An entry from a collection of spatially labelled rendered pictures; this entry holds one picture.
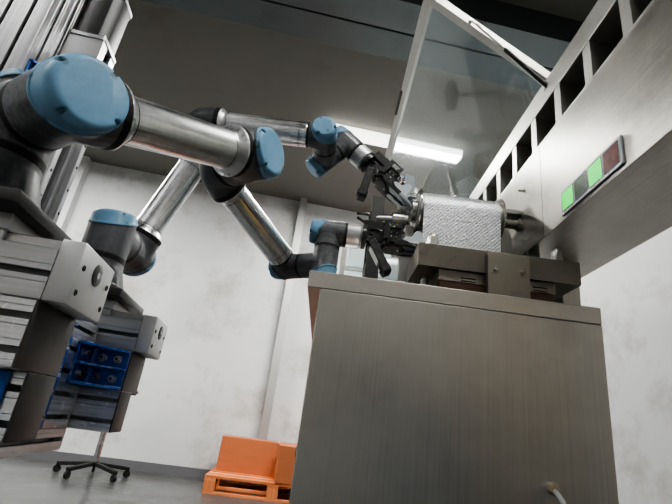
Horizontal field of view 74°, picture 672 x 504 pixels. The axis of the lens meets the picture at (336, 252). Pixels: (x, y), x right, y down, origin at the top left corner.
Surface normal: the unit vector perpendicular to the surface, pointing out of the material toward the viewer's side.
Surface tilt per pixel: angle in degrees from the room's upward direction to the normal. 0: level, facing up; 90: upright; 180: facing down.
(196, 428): 90
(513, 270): 90
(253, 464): 90
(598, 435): 90
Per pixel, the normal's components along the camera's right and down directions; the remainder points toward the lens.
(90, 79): 0.79, -0.08
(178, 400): 0.17, -0.34
